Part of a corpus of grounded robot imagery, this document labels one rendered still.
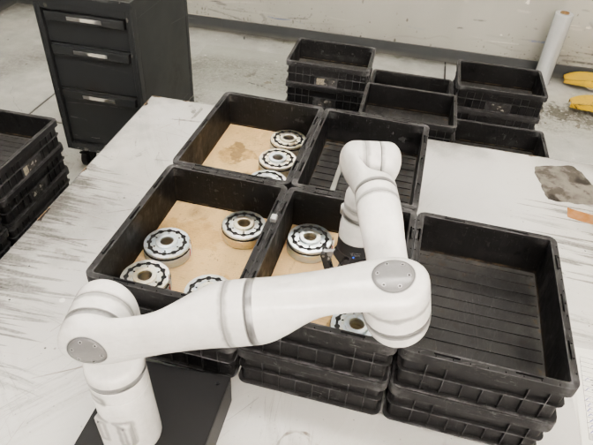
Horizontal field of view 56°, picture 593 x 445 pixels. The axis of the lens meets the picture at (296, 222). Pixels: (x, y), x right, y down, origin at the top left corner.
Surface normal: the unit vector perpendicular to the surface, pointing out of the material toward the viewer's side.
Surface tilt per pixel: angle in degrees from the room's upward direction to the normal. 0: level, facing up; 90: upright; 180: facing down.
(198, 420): 4
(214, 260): 0
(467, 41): 90
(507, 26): 90
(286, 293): 21
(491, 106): 90
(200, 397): 4
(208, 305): 30
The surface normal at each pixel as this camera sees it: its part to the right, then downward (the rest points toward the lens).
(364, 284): -0.23, -0.62
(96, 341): -0.03, 0.44
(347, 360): -0.25, 0.61
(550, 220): 0.05, -0.77
